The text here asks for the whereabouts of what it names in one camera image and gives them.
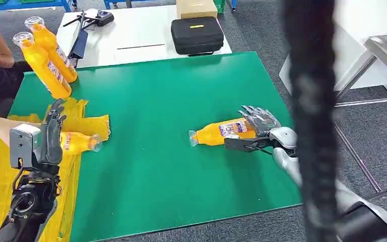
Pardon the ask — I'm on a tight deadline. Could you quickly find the green table mat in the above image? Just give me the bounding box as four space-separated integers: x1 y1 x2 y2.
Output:
8 50 303 242

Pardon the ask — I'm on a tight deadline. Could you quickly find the white table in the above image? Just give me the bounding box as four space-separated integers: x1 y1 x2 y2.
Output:
55 5 233 70

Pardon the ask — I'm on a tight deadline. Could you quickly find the thin black rod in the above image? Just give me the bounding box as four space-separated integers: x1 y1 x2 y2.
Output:
116 43 166 51

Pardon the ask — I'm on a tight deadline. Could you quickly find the black carrying case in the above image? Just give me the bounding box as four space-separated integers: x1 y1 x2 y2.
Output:
170 16 225 57

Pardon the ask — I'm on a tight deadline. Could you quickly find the brown cardboard box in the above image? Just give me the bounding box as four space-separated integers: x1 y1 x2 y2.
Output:
175 0 219 20

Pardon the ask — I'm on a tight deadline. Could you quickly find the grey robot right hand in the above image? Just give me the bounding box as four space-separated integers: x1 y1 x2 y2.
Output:
238 105 283 138

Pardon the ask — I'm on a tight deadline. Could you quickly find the thick black braided cable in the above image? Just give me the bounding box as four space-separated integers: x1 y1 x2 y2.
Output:
281 0 340 242

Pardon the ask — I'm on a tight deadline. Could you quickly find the long blue metal rack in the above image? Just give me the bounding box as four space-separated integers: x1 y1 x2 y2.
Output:
0 0 78 15

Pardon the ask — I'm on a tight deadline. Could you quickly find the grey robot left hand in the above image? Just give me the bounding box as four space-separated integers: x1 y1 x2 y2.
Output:
34 98 69 175

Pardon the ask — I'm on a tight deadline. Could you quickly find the black folding tripod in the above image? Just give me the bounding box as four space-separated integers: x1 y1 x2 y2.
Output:
62 12 98 31

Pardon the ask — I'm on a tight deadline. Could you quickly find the white panel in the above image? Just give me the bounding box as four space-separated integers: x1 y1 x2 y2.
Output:
278 0 387 108

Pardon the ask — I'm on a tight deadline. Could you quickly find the orange drink bottle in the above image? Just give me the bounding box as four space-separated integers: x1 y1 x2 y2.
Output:
59 131 103 157
188 117 258 148
12 31 73 100
24 16 79 84

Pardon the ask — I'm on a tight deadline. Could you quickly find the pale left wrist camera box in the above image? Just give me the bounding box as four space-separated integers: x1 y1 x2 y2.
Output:
9 123 43 170

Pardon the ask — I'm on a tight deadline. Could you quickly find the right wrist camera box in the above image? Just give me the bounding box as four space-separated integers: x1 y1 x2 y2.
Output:
224 134 275 155

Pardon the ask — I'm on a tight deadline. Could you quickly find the person's left hand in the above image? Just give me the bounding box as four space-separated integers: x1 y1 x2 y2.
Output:
0 53 16 70

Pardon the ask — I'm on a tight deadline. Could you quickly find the black remote controller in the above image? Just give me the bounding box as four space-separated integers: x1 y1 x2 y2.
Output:
95 10 115 27

